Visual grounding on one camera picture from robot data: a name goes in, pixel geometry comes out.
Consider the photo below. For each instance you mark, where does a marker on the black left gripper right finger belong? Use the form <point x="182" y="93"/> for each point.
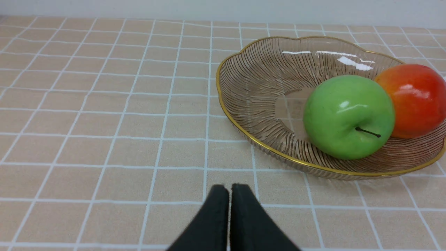
<point x="251" y="228"/>

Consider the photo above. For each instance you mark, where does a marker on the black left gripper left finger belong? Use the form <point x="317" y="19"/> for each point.
<point x="209" y="228"/>

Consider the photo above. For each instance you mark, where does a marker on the transparent gold-rimmed fruit bowl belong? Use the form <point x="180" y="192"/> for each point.
<point x="251" y="81"/>

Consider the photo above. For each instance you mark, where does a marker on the green apple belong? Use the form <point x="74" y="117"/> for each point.
<point x="349" y="117"/>

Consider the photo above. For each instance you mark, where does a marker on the red orange peach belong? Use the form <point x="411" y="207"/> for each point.
<point x="418" y="94"/>

